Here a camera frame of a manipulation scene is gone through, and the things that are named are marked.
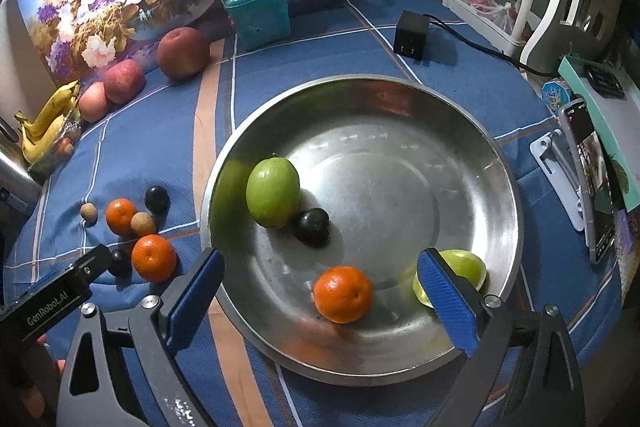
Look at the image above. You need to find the blue plaid tablecloth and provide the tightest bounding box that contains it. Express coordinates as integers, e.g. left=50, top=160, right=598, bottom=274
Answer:
left=2, top=0, right=623, bottom=427

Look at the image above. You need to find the black power adapter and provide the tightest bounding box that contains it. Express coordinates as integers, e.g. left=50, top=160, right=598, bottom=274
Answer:
left=393, top=11, right=430, bottom=58

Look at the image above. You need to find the large green apple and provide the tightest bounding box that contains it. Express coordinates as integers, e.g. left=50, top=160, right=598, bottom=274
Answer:
left=245, top=154, right=301, bottom=229

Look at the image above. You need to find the steel bowl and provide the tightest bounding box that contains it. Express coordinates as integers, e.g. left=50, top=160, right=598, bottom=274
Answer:
left=200, top=76, right=524, bottom=388

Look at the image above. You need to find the person's left hand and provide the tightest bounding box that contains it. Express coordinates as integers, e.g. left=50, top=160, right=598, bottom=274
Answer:
left=0, top=334, right=68, bottom=427

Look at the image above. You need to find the dark plum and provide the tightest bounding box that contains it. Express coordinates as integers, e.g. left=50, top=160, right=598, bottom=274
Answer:
left=291, top=207, right=331, bottom=249
left=108, top=249, right=132, bottom=279
left=144, top=186, right=170, bottom=214

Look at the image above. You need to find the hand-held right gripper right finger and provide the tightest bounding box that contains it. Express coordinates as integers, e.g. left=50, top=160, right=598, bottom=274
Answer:
left=416, top=248, right=586, bottom=427

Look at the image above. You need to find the steel thermos jug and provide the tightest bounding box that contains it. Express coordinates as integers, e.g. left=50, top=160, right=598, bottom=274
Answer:
left=0, top=117, right=43, bottom=218

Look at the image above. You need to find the teal plastic box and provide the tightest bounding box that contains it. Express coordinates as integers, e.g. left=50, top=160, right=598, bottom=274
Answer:
left=222, top=0, right=292, bottom=52

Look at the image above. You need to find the white phone stand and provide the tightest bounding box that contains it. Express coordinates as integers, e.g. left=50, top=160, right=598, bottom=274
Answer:
left=530, top=129, right=588, bottom=232

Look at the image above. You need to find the teal cardboard box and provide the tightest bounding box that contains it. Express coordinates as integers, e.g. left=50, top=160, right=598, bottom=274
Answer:
left=557, top=55, right=640, bottom=212

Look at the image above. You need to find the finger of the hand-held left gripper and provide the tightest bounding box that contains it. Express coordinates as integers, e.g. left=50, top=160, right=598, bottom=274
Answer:
left=74, top=244, right=114, bottom=284

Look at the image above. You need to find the dark red apple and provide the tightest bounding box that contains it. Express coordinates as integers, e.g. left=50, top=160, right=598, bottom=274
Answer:
left=157, top=27, right=211, bottom=82

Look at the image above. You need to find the pink apple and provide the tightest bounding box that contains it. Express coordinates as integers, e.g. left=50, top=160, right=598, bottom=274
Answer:
left=77, top=82, right=108, bottom=124

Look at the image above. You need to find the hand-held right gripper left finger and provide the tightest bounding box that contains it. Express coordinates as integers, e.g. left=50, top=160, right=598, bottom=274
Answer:
left=55, top=247, right=226, bottom=427

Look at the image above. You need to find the clear plastic tray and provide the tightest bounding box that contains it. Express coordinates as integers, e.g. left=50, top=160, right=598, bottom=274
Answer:
left=27, top=107, right=85, bottom=182

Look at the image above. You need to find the black cable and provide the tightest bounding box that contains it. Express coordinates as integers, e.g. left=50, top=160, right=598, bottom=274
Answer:
left=427, top=14, right=561, bottom=78

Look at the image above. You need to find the orange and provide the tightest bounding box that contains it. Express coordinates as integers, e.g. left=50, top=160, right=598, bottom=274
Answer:
left=131, top=234, right=178, bottom=284
left=105, top=198, right=139, bottom=237
left=313, top=266, right=374, bottom=324

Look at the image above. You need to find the small green apple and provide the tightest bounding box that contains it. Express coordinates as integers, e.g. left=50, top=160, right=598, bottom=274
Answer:
left=412, top=249, right=487, bottom=308

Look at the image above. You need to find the round blue white tin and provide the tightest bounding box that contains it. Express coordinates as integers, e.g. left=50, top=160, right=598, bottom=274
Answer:
left=540, top=78, right=574, bottom=115

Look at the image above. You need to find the pink plastic bag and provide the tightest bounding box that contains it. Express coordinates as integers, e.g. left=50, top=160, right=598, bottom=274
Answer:
left=457, top=0, right=521, bottom=32

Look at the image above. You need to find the smartphone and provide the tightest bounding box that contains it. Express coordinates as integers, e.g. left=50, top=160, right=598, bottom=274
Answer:
left=559, top=98, right=618, bottom=264

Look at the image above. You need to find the yellow banana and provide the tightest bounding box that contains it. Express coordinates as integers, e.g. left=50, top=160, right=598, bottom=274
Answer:
left=30, top=79, right=81, bottom=138
left=15, top=112, right=68, bottom=164

